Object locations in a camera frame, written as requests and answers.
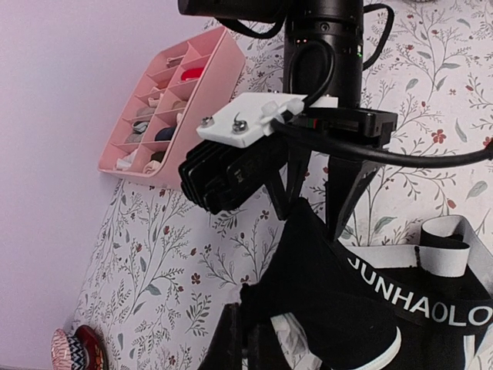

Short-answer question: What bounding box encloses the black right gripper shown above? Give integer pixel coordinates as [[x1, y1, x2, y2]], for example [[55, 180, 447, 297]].
[[261, 108, 397, 241]]

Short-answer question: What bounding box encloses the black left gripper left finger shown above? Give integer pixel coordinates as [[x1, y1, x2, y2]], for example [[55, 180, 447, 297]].
[[198, 303, 243, 370]]

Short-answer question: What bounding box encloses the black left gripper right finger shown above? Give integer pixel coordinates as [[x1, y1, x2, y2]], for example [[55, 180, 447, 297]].
[[246, 323, 292, 370]]

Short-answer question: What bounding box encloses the black underwear white lettering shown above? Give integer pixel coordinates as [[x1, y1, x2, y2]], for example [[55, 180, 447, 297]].
[[240, 199, 492, 369]]

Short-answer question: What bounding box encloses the pink divided storage box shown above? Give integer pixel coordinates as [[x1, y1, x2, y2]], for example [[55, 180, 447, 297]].
[[98, 26, 245, 190]]

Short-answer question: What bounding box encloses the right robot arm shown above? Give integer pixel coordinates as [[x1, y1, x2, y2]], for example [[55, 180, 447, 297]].
[[178, 1, 397, 241]]

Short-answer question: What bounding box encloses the red patterned pincushion on saucer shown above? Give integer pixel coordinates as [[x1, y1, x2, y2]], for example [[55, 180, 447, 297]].
[[51, 325, 109, 370]]

